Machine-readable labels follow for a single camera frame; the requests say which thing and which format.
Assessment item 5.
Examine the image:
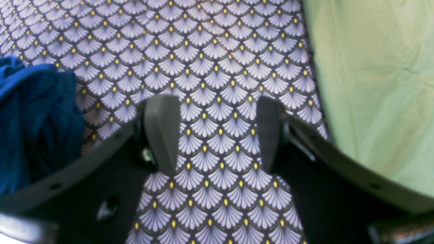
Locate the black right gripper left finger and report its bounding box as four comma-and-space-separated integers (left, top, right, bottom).
1, 95, 180, 244

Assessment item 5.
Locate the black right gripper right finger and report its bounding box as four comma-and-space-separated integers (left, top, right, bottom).
256, 96, 433, 244

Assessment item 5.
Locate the blue long-sleeve T-shirt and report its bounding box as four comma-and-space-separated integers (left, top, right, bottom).
0, 57, 85, 196

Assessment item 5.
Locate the light green cloth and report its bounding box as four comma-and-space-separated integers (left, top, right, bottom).
303, 0, 434, 197

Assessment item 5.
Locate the fan-patterned tablecloth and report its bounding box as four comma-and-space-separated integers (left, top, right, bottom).
1, 0, 327, 244

